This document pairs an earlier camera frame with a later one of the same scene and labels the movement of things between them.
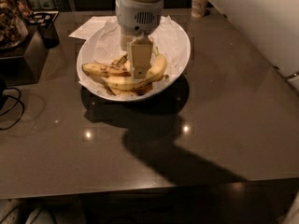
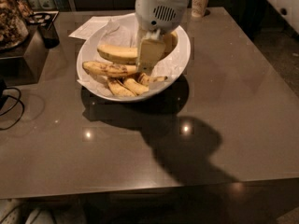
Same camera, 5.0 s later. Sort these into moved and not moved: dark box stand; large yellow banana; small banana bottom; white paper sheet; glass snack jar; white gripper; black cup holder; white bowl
Moved: white gripper; large yellow banana
Not moved: small banana bottom; white bowl; glass snack jar; white paper sheet; dark box stand; black cup holder
